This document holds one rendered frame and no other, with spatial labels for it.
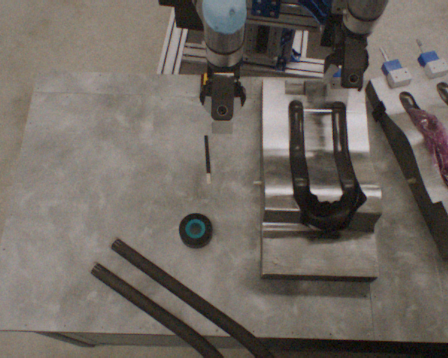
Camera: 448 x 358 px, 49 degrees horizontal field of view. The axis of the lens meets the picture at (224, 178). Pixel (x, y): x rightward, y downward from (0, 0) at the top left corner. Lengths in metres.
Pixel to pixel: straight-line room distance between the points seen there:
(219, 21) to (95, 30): 1.77
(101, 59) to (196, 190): 1.38
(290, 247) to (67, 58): 1.70
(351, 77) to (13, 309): 0.92
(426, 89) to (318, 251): 0.55
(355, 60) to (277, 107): 0.23
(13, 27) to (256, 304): 2.01
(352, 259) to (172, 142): 0.54
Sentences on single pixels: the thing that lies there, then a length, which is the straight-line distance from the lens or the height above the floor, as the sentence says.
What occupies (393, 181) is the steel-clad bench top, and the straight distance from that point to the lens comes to 1.33.
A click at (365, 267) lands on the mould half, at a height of 0.86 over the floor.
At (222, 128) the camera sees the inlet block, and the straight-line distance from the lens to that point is 1.18.
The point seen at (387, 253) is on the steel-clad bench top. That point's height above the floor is 0.80.
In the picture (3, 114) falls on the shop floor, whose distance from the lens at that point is 2.47.
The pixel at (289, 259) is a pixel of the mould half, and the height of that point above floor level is 0.86.
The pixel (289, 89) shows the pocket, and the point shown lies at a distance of 1.32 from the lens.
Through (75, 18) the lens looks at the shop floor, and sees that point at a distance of 2.69.
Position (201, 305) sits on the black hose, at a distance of 1.07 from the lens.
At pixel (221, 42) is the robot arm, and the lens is 0.92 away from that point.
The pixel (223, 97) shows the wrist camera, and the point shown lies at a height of 1.10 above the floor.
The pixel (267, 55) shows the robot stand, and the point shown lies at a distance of 2.00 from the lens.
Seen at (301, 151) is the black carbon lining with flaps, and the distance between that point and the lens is 1.21.
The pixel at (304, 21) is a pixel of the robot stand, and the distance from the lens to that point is 1.65.
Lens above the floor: 1.95
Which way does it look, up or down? 67 degrees down
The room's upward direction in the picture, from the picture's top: 2 degrees clockwise
